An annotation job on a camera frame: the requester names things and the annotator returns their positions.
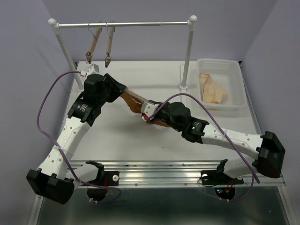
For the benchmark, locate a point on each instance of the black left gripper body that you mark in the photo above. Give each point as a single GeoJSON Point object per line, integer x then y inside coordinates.
{"type": "Point", "coordinates": [112, 89]}

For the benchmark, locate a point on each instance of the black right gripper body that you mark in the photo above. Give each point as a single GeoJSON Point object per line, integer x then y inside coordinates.
{"type": "Point", "coordinates": [164, 114]}

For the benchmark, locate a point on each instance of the wooden clip hanger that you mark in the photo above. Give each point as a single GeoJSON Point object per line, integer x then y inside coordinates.
{"type": "Point", "coordinates": [108, 59]}
{"type": "Point", "coordinates": [132, 99]}
{"type": "Point", "coordinates": [89, 53]}

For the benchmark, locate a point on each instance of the brown underwear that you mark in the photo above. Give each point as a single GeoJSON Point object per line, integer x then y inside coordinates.
{"type": "Point", "coordinates": [152, 121]}

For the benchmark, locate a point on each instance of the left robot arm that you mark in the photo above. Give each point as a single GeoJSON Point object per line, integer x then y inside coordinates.
{"type": "Point", "coordinates": [55, 179]}

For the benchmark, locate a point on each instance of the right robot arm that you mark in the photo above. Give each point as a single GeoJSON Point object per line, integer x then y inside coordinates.
{"type": "Point", "coordinates": [263, 154]}

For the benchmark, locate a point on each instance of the cream striped underwear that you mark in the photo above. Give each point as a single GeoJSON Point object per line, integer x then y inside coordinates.
{"type": "Point", "coordinates": [211, 91]}

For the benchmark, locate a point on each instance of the white clothes rack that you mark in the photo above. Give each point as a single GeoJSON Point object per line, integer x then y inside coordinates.
{"type": "Point", "coordinates": [56, 27]}

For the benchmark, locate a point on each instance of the translucent plastic basket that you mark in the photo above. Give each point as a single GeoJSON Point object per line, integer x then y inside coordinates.
{"type": "Point", "coordinates": [226, 73]}

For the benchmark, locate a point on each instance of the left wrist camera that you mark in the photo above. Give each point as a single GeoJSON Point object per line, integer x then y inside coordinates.
{"type": "Point", "coordinates": [92, 69]}

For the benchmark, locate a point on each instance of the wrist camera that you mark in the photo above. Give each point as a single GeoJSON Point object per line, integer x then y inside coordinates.
{"type": "Point", "coordinates": [148, 109]}
{"type": "Point", "coordinates": [92, 69]}

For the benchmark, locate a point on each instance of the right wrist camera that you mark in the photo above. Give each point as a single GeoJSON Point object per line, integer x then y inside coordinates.
{"type": "Point", "coordinates": [148, 109]}

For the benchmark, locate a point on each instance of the aluminium mounting rail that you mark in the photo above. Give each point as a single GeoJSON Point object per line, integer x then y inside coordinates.
{"type": "Point", "coordinates": [156, 174]}

